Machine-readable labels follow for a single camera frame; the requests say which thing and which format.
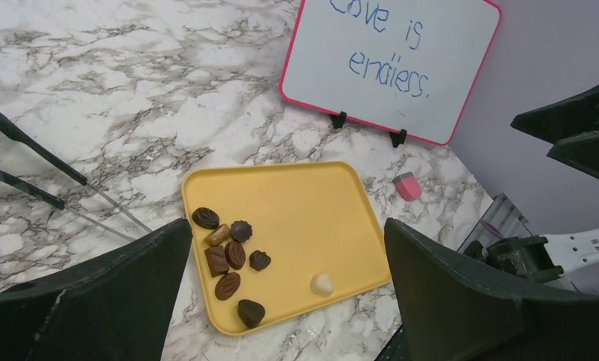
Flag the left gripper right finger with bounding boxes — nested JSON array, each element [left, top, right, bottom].
[[383, 218, 599, 360]]

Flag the brown chocolate bar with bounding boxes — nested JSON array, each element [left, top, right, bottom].
[[204, 245, 230, 278]]

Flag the white chocolate cube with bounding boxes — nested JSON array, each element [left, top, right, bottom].
[[310, 273, 334, 298]]

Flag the dark chocolate piece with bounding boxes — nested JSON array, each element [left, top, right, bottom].
[[192, 207, 219, 230]]

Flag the yellow plastic tray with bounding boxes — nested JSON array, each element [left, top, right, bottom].
[[181, 161, 391, 336]]

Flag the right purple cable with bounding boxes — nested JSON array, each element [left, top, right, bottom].
[[479, 219, 505, 240]]

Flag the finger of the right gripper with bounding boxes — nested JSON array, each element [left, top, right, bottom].
[[547, 130, 599, 180], [511, 84, 599, 144]]

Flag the black tweezers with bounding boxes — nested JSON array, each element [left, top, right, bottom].
[[0, 112, 152, 241]]

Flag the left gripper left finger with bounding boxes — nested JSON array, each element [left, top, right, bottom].
[[0, 219, 192, 360]]

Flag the dark crown chocolate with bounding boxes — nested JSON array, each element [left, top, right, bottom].
[[249, 250, 271, 272]]

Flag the pink framed whiteboard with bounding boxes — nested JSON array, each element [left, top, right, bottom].
[[280, 0, 502, 145]]

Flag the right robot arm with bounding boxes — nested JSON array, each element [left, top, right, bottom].
[[458, 84, 599, 295]]

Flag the pink eraser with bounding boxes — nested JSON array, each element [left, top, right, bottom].
[[392, 171, 422, 202]]

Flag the dark round chocolate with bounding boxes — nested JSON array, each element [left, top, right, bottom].
[[237, 299, 266, 329]]

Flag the brown leaf chocolate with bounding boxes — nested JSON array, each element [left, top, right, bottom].
[[214, 272, 241, 301]]

